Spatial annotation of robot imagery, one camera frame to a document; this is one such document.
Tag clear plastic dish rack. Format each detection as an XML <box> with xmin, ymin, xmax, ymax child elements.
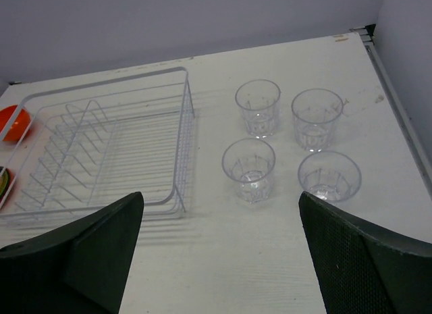
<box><xmin>1</xmin><ymin>66</ymin><xmax>194</xmax><ymax>227</ymax></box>

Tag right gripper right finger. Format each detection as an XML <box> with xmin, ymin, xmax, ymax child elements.
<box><xmin>298</xmin><ymin>192</ymin><xmax>431</xmax><ymax>313</ymax></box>

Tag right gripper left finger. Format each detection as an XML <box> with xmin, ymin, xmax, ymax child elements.
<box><xmin>1</xmin><ymin>192</ymin><xmax>144</xmax><ymax>313</ymax></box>

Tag orange bowl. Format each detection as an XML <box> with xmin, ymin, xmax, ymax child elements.
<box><xmin>1</xmin><ymin>105</ymin><xmax>31</xmax><ymax>142</ymax></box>

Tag green plate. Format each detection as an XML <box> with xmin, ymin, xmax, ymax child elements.
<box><xmin>0</xmin><ymin>169</ymin><xmax>11</xmax><ymax>198</ymax></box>

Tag clear glass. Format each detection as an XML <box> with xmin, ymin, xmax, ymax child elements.
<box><xmin>221</xmin><ymin>138</ymin><xmax>276</xmax><ymax>203</ymax></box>
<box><xmin>297</xmin><ymin>151</ymin><xmax>362</xmax><ymax>203</ymax></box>
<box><xmin>235</xmin><ymin>79</ymin><xmax>281</xmax><ymax>138</ymax></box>
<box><xmin>291</xmin><ymin>88</ymin><xmax>344</xmax><ymax>153</ymax></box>

